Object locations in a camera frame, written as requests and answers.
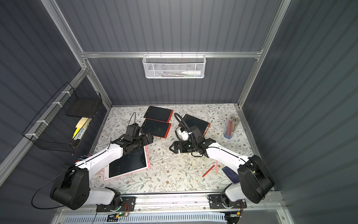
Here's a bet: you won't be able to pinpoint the pink white writing tablet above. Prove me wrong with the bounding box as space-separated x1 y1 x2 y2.
103 146 151 182

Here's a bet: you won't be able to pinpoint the red tablet front with scribbles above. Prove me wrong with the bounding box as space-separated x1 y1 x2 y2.
141 119 171 139

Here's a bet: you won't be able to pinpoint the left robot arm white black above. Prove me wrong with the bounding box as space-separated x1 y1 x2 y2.
49 123 153 211

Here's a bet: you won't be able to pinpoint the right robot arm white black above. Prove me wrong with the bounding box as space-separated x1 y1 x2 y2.
169 126 275 207

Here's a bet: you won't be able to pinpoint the red stylus diagonal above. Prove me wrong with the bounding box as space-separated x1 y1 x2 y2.
202 165 215 177

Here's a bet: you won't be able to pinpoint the clear cup of pencils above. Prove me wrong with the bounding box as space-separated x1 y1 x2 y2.
223 114 240 139

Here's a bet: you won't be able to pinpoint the pink pen cup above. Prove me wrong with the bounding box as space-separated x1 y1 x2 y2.
71 154 93 162

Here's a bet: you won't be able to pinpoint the dark blue notebook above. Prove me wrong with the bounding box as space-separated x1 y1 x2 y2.
222 167 240 184

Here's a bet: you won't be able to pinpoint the yellow sticky notes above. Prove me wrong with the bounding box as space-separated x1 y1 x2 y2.
72 117 92 140

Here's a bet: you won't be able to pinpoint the black pad in basket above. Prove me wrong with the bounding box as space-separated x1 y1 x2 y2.
66 98 100 118

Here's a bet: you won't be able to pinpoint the white marker in basket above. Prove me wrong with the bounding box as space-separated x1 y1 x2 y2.
181 70 201 76

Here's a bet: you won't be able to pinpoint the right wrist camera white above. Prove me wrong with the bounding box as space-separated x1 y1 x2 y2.
176 127 189 141

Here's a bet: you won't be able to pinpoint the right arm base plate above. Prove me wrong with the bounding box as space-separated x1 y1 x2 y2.
207 194 247 210

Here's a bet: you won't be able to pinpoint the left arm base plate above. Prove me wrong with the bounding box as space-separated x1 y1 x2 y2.
96 197 137 212

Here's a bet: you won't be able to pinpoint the black wire wall basket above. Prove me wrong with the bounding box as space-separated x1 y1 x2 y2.
22 83 102 153

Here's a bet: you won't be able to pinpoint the white wire mesh basket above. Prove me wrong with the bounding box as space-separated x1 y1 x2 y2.
142 55 207 79

